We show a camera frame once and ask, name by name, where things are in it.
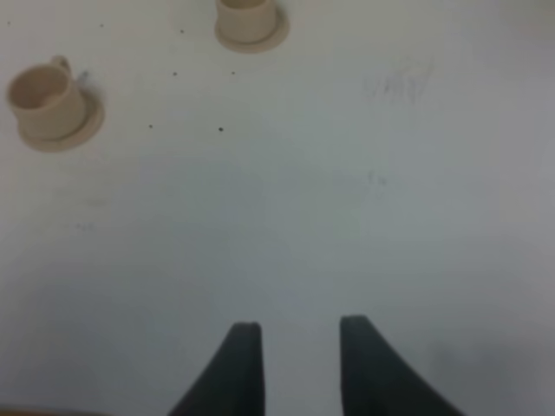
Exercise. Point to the beige far cup saucer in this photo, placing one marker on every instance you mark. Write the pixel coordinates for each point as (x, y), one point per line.
(273, 40)

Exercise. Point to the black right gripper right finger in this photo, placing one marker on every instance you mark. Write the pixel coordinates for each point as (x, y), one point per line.
(375, 380)

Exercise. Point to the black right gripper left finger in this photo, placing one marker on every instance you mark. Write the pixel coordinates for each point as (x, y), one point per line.
(233, 381)

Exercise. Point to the beige cup saucer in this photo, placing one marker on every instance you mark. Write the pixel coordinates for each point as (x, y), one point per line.
(273, 40)
(90, 127)

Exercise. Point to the beige far teacup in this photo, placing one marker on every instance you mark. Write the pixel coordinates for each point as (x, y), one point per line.
(246, 21)

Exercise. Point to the beige teacup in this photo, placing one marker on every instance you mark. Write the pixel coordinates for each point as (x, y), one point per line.
(246, 21)
(46, 101)

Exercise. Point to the beige near teacup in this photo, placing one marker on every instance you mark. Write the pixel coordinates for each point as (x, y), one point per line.
(46, 101)

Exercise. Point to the beige near cup saucer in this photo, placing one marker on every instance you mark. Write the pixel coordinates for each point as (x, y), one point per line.
(90, 127)

